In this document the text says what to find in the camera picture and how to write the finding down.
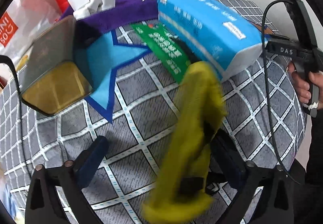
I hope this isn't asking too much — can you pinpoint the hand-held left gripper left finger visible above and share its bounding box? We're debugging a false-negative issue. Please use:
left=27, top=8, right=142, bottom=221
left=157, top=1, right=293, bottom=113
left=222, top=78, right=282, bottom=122
left=25, top=135, right=109, bottom=224

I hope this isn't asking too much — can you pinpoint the person's right forearm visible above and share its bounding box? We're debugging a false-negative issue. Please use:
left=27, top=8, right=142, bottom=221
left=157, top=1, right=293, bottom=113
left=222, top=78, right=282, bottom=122
left=288, top=109, right=323, bottom=224

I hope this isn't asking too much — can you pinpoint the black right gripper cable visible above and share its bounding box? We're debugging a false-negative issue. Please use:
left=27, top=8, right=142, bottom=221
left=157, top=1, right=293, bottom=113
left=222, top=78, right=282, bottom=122
left=261, top=0, right=296, bottom=179

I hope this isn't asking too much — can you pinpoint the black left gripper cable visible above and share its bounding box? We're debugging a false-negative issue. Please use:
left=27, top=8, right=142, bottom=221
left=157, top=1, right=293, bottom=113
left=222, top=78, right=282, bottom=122
left=0, top=55, right=24, bottom=100

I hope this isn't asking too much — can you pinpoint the grey checked blanket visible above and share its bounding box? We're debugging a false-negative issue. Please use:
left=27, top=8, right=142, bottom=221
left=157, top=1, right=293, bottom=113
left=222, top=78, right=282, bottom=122
left=0, top=0, right=309, bottom=224

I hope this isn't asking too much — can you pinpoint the person's right hand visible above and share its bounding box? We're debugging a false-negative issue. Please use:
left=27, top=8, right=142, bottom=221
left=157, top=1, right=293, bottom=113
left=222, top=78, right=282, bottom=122
left=288, top=61, right=323, bottom=110

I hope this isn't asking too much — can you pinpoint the blue tissue pack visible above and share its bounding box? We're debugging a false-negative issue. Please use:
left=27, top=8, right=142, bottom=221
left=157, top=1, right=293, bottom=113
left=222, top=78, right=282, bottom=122
left=157, top=0, right=268, bottom=81

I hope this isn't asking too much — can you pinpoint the yellow cloth pouch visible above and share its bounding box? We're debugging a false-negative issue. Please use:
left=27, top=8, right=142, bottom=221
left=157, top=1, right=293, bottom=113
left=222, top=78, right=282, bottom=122
left=141, top=61, right=229, bottom=223

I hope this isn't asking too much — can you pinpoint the white bag with red logo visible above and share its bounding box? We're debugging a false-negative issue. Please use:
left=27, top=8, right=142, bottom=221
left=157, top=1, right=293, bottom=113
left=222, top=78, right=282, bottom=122
left=0, top=0, right=63, bottom=64

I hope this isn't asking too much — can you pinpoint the purple towel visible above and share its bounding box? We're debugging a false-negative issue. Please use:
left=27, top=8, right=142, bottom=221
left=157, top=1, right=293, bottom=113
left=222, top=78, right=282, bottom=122
left=59, top=0, right=212, bottom=41

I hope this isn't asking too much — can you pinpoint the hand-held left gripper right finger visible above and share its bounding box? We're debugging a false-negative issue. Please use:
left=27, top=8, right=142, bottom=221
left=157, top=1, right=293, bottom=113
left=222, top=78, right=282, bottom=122
left=209, top=129, right=295, bottom=224

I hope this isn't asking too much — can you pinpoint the green flat packet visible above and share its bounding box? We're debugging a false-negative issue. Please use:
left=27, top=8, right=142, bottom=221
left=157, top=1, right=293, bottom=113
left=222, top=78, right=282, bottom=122
left=131, top=21, right=195, bottom=84

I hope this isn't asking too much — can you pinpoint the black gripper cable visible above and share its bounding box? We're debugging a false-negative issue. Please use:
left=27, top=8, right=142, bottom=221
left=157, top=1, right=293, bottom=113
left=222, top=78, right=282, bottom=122
left=0, top=55, right=24, bottom=100
left=261, top=0, right=296, bottom=179

